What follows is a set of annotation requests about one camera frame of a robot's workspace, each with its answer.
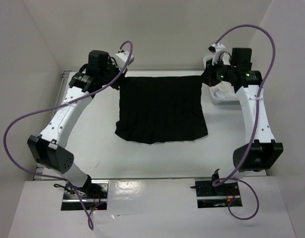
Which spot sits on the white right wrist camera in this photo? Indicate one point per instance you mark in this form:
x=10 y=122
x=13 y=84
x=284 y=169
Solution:
x=216 y=49

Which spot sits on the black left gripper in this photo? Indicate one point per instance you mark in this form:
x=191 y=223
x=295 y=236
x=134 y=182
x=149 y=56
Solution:
x=116 y=85

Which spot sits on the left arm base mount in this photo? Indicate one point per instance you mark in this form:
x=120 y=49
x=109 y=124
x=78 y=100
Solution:
x=95 y=199

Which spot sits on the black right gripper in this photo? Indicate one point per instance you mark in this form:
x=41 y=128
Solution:
x=208 y=77

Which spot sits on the white crumpled skirt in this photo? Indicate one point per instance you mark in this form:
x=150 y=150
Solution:
x=224 y=90

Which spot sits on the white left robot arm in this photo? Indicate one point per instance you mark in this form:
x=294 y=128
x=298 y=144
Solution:
x=49 y=147

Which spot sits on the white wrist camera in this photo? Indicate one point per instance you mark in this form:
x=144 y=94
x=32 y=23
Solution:
x=216 y=49
x=122 y=57

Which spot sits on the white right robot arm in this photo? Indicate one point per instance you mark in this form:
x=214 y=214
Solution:
x=261 y=150

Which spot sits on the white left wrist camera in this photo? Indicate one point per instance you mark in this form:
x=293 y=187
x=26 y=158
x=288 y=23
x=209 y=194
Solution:
x=122 y=57

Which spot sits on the white plastic basket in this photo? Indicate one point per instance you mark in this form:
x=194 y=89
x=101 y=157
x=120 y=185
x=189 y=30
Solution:
x=221 y=99

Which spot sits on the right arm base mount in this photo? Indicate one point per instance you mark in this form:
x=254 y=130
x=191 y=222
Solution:
x=208 y=196

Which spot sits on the black pleated skirt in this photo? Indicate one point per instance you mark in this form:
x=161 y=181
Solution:
x=161 y=109

